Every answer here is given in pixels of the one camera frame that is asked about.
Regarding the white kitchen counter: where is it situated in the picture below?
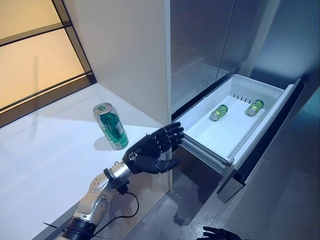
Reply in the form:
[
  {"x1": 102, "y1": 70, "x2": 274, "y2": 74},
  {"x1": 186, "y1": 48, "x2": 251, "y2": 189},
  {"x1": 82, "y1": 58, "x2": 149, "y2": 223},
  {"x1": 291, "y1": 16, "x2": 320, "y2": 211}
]
[{"x1": 0, "y1": 81, "x2": 173, "y2": 240}]

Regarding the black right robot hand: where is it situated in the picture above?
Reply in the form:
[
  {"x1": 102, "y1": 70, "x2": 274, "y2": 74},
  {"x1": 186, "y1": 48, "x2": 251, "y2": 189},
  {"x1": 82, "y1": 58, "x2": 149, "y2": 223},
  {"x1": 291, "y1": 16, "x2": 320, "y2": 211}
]
[{"x1": 202, "y1": 226, "x2": 245, "y2": 240}]

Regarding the stainless steel fridge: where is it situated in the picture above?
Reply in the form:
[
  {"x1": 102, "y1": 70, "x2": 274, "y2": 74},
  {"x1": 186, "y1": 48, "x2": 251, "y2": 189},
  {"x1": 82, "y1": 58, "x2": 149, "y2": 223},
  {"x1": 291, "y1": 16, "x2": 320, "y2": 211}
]
[{"x1": 166, "y1": 0, "x2": 320, "y2": 240}]

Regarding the small green drink can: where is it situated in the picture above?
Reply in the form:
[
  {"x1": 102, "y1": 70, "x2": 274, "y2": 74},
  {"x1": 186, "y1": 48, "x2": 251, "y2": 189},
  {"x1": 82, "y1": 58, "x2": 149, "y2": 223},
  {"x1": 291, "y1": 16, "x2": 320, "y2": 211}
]
[
  {"x1": 245, "y1": 99, "x2": 265, "y2": 117},
  {"x1": 209, "y1": 104, "x2": 229, "y2": 122}
]

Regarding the tall green drink can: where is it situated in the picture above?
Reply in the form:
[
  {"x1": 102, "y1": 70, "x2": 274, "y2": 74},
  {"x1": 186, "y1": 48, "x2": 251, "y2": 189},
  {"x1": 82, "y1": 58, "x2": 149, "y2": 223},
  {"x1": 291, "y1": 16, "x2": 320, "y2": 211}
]
[{"x1": 92, "y1": 102, "x2": 130, "y2": 151}]

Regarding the white fridge drawer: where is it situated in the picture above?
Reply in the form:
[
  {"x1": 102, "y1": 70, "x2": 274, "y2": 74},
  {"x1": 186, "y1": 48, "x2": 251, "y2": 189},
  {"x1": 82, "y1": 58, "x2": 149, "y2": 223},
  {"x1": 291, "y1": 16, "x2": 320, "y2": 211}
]
[{"x1": 172, "y1": 73, "x2": 306, "y2": 203}]

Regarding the dark framed window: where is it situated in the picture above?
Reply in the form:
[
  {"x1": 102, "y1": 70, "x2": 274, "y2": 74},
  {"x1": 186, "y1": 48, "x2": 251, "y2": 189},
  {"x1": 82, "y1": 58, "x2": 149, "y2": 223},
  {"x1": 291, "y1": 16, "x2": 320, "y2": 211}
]
[{"x1": 0, "y1": 0, "x2": 98, "y2": 128}]

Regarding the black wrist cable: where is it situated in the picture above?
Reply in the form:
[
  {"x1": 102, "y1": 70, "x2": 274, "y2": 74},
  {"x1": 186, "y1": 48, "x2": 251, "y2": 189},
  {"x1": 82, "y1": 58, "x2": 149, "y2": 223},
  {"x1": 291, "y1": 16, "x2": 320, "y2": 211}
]
[{"x1": 87, "y1": 183, "x2": 140, "y2": 240}]

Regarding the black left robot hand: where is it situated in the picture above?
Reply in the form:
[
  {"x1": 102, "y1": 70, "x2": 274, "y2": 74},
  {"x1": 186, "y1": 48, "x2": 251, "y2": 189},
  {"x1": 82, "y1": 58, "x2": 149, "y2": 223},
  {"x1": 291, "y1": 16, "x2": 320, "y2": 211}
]
[{"x1": 121, "y1": 121, "x2": 186, "y2": 175}]

